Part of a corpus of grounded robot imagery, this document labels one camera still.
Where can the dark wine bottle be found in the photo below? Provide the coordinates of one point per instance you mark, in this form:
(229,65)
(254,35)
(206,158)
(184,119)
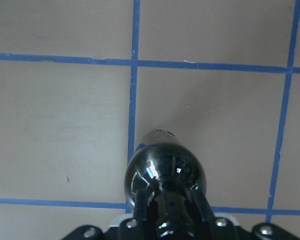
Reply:
(168,171)

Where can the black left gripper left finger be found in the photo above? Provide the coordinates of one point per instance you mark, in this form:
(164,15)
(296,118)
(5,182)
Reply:
(141,205)

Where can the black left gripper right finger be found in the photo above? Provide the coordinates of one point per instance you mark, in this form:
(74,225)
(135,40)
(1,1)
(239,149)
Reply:
(201,208)

